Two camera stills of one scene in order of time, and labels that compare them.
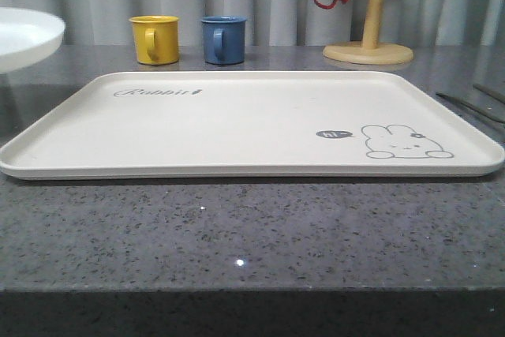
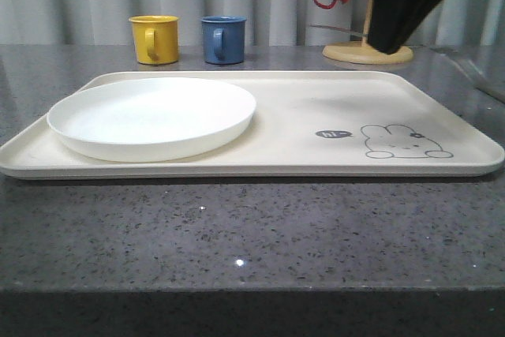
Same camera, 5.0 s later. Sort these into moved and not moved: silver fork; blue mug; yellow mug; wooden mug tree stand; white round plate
Moved: silver fork; white round plate
Not moved: blue mug; wooden mug tree stand; yellow mug
